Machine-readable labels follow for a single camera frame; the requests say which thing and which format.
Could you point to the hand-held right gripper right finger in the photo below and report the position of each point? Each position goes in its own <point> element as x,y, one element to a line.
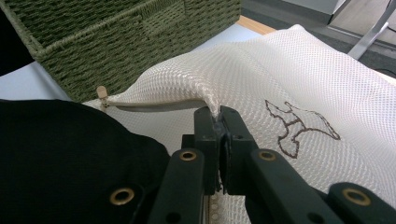
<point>236,146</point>

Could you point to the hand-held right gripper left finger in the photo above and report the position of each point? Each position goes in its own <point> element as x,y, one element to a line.
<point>204,143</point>

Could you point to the white mesh laundry bag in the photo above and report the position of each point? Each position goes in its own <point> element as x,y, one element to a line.
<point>280,77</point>

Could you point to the green woven basket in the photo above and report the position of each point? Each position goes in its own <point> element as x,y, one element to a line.
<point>124,40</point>

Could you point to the dark cloth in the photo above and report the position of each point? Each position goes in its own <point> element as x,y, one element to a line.
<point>68,149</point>

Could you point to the white cabinet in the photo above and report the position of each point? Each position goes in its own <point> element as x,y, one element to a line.
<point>314,7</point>

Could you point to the grey metal desk frame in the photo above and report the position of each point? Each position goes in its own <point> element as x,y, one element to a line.
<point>370,31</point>

